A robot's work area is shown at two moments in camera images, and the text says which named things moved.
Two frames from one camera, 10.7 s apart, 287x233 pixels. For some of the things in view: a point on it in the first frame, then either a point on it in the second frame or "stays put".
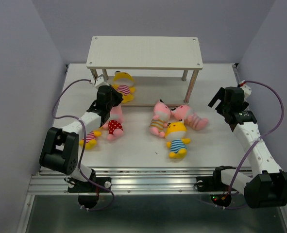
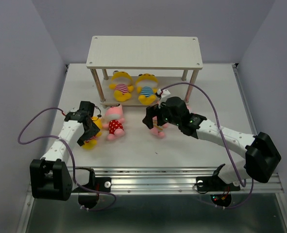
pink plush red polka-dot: (114, 125) stays put
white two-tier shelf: (149, 53) stays put
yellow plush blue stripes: (176, 132) → (146, 84)
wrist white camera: (247, 92) → (164, 93)
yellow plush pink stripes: (123, 82) stays put
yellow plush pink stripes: (91, 140) stays put
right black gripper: (220, 95) → (148, 119)
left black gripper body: (115, 100) → (89, 132)
